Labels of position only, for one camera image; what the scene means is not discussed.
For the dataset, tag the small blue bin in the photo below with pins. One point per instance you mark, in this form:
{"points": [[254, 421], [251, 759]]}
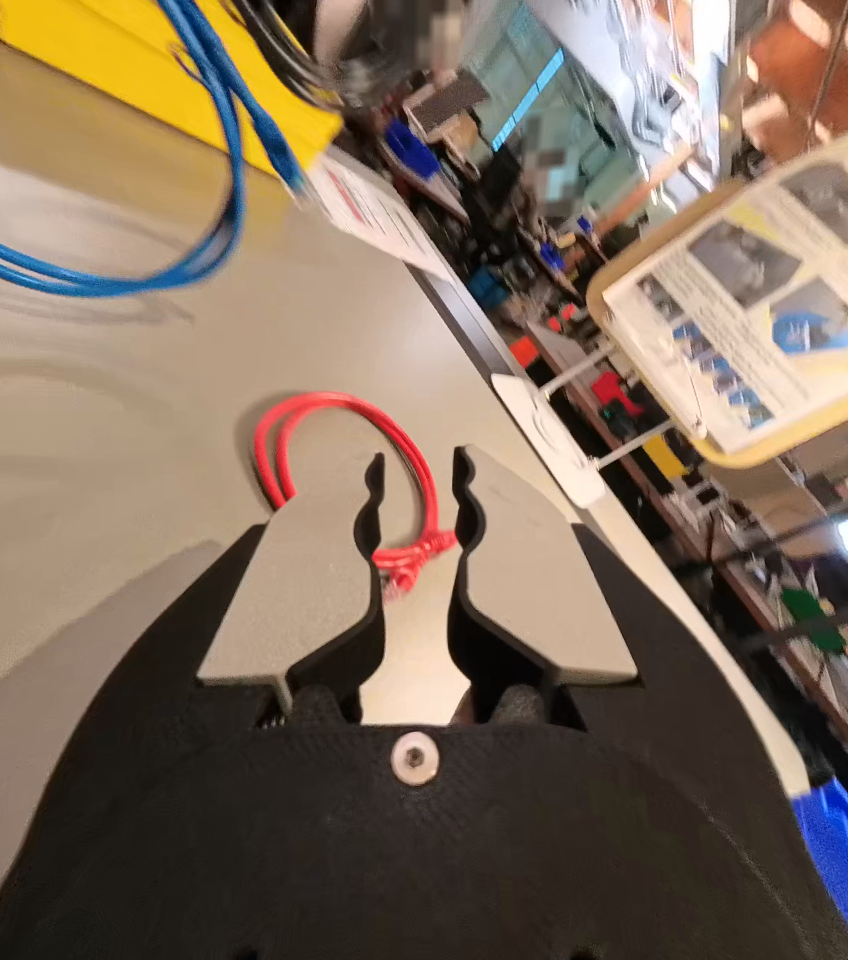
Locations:
{"points": [[409, 147]]}

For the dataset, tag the instruction sheet on stand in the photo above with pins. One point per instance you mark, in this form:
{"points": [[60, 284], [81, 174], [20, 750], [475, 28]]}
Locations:
{"points": [[784, 285]]}

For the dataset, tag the yellow plastic bin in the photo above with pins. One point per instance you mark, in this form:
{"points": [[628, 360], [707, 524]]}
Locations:
{"points": [[124, 60]]}

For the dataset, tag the printed paper sheet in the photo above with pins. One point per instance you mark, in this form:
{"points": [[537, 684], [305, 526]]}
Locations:
{"points": [[379, 210]]}

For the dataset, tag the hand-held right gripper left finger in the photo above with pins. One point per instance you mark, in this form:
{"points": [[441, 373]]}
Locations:
{"points": [[297, 593]]}

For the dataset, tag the red plastic bin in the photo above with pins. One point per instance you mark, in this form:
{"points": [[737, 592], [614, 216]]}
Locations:
{"points": [[615, 393]]}

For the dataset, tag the green box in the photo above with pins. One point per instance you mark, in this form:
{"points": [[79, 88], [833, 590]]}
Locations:
{"points": [[811, 618]]}

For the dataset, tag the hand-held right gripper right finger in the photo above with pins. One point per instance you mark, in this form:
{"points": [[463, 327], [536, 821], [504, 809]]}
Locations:
{"points": [[544, 593]]}

